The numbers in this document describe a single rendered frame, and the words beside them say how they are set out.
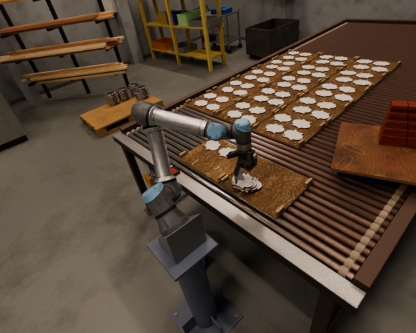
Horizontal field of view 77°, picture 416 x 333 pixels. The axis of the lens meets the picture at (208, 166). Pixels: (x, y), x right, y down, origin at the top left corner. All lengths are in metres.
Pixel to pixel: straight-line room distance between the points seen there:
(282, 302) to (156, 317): 0.92
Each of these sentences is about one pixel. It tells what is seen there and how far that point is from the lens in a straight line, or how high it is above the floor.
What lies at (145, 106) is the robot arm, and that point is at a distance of 1.26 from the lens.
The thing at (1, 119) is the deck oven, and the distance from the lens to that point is 5.34.
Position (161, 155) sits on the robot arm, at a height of 1.24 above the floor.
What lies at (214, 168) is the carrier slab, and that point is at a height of 0.94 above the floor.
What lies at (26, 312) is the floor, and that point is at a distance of 2.81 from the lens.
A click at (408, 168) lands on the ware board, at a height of 1.04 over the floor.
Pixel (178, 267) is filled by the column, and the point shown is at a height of 0.87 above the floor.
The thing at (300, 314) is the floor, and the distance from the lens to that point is 2.17.
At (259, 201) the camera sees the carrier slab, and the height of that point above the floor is 0.94.
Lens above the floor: 1.99
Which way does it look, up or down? 38 degrees down
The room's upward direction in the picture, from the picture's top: 10 degrees counter-clockwise
